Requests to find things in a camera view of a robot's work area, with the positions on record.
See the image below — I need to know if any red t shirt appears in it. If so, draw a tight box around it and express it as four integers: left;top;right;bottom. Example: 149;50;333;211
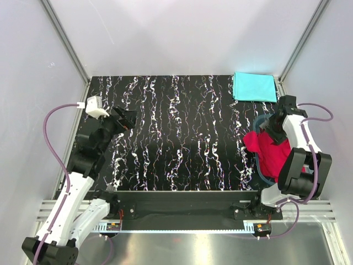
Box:
243;131;292;183

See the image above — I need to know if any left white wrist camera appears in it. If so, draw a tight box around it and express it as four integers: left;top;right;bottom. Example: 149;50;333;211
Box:
77;96;110;119

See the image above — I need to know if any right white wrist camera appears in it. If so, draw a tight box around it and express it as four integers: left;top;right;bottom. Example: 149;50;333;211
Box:
278;95;308;118

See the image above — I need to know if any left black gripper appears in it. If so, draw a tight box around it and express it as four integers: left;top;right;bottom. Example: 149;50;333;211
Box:
90;105;138;153

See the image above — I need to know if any left aluminium frame post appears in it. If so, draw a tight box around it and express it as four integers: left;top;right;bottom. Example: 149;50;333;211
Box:
39;0;90;86

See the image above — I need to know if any clear blue plastic bin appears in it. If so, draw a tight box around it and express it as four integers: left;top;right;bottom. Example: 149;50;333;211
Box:
253;114;281;186

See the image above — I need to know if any aluminium frame post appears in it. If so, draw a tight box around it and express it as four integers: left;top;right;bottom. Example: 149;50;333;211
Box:
39;0;90;86
278;0;331;83

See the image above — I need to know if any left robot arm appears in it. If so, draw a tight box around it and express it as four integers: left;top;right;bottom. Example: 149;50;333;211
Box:
22;102;137;264

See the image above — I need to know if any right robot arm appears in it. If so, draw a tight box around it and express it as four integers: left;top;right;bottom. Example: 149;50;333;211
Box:
243;95;332;219

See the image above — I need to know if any folded cyan t shirt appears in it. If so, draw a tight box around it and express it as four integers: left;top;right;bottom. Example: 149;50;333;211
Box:
232;72;277;103

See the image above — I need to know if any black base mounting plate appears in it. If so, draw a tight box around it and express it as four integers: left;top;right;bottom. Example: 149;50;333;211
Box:
116;191;282;233

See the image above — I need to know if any right aluminium frame post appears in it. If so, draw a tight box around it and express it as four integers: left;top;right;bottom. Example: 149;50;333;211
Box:
278;0;331;83

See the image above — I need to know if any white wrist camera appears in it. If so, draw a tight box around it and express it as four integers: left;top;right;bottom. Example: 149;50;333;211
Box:
278;95;308;118
77;96;110;119

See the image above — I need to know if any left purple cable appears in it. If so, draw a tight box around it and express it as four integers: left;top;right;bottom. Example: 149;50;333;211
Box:
33;103;82;265

